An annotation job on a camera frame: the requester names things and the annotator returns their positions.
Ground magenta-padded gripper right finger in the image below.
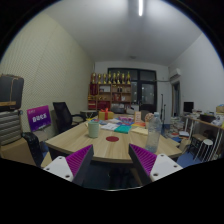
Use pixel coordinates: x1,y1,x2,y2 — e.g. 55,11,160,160
128,143,184,186

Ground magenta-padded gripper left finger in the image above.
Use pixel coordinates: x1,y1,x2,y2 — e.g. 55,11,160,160
43,144,95,187

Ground clear plastic water bottle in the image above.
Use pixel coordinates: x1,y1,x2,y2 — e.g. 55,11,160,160
145,112,163,154

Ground black padded chair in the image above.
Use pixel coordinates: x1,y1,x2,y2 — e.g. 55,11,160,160
21,131,44,168

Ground floor piles of books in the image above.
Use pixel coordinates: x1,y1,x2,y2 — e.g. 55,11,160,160
166,116,191,142

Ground yellow notebook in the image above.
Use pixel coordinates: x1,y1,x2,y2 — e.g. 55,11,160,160
130,126,149,136

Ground orange book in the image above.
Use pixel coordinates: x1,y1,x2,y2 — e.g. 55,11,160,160
131,121,147,129

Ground brown wooden stool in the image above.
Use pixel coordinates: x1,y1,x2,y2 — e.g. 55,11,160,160
189,133,208,158

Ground pale green ribbed cup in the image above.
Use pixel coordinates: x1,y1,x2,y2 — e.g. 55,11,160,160
87,120,101,139

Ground pink flowers in pot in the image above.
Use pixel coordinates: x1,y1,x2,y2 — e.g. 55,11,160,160
144,112,154,123

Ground white round stool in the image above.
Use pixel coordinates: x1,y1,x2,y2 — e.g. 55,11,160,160
199,138,214,161

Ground teal book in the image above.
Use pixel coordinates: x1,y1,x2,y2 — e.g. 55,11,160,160
113,124,132,135

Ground black mesh office chair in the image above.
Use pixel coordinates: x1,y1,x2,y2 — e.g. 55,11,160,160
52,101,87,134

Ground flat round red coaster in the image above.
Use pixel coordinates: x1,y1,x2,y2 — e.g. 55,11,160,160
105,135,120,143

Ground purple sign board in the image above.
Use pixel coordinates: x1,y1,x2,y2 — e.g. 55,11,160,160
26,105,53,133

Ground black tripod stand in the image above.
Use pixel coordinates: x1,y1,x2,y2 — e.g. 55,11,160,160
160,93,167,125

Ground pink patterned packet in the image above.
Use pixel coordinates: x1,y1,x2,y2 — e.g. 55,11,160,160
118,116,134,126

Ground small round side table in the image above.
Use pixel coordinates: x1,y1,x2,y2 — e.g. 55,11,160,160
79,109,99,120

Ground cluttered wooden side desk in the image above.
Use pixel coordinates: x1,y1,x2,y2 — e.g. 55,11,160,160
181,113,224,158

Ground white book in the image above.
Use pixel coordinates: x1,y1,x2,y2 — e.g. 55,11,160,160
100,122,120,131

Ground black computer monitor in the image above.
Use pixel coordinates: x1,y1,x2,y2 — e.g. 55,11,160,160
183,101,195,114

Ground grey ribbed suitcase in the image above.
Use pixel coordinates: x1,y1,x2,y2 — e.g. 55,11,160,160
0,109,24,146

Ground yellow gift box red ribbon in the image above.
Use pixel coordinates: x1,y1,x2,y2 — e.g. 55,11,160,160
98,108,115,121

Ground dark glass double door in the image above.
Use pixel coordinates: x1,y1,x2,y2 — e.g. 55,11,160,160
107,68,158,114

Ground wooden shelf unit with trophies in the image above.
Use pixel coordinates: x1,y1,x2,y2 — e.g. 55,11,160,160
87,70,133,113

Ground dark suitcase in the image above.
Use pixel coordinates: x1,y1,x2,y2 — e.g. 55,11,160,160
0,73,25,112

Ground small standing picture frame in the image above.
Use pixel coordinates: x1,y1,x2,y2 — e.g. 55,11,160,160
133,111,142,123

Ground white wall air conditioner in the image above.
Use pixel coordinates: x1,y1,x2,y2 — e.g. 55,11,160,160
169,68,182,81

